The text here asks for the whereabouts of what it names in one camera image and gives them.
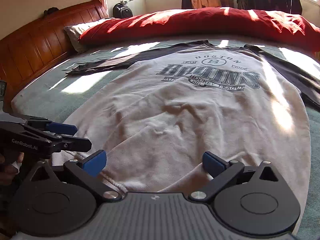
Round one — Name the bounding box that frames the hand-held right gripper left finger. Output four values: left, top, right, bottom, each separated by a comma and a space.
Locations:
29, 149, 122, 202

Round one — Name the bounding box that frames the green plaid blanket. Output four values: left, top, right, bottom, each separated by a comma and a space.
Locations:
11, 40, 320, 240

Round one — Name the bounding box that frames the grey and black sweatshirt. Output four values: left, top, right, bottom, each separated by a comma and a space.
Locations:
51, 39, 320, 240

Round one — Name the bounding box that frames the black backpack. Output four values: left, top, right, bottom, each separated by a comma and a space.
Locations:
112, 2, 133, 19

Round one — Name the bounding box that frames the wooden headboard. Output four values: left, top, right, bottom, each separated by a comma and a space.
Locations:
0, 0, 109, 110

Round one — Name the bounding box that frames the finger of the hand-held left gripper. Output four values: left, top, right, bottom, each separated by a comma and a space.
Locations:
41, 135, 92, 153
25, 120, 77, 135

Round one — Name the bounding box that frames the grey pillow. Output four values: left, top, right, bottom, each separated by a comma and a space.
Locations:
64, 17, 115, 53

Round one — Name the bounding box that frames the person's left hand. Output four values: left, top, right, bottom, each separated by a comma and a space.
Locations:
0, 152, 25, 185

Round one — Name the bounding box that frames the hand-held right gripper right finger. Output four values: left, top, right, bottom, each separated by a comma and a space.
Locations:
189, 151, 279, 202

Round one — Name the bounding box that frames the red pillow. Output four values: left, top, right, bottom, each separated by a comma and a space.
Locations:
79, 7, 320, 58

